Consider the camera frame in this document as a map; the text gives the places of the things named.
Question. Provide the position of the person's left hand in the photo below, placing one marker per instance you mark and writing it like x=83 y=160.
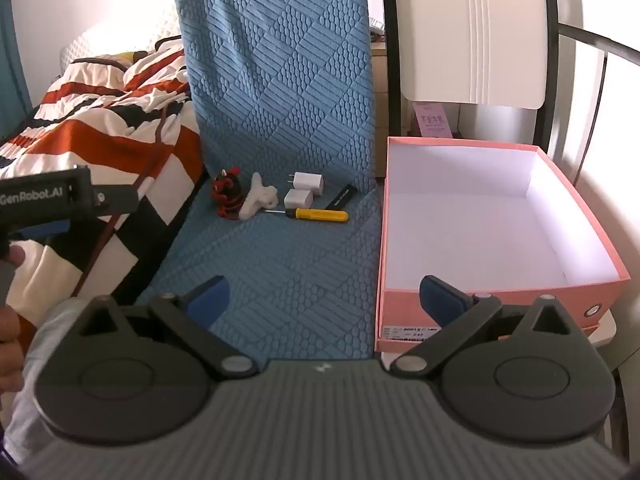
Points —
x=7 y=350

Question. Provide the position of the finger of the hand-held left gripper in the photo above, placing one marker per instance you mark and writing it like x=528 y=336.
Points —
x=117 y=200
x=47 y=230

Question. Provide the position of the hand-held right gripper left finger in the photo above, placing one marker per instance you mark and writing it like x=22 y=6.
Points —
x=210 y=296

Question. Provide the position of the white folding chair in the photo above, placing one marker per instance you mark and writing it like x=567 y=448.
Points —
x=450 y=35

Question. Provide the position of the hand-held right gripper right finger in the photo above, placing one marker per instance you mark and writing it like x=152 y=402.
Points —
x=440 y=301

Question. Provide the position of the curved metal rail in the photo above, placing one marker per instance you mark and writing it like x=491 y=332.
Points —
x=600 y=42

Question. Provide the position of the striped orange white blanket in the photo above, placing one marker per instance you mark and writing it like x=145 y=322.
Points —
x=100 y=125

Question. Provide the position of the white quilted headboard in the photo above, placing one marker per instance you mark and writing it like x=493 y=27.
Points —
x=100 y=40

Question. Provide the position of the white charger plug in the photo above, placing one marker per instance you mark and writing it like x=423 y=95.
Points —
x=307 y=183
x=299 y=199

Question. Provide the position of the pink paper tag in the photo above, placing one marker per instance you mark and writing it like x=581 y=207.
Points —
x=432 y=120

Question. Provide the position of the pink cardboard box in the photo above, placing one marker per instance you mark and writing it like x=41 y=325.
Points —
x=395 y=260

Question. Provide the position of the black flat bar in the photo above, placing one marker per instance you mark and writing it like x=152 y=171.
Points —
x=340 y=196

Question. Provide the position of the blue covered chair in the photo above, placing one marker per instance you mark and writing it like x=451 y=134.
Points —
x=280 y=110

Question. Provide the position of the teal curtain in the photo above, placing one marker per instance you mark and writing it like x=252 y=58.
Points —
x=12 y=35

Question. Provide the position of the red and black toy figure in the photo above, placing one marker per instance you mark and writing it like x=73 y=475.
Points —
x=227 y=190

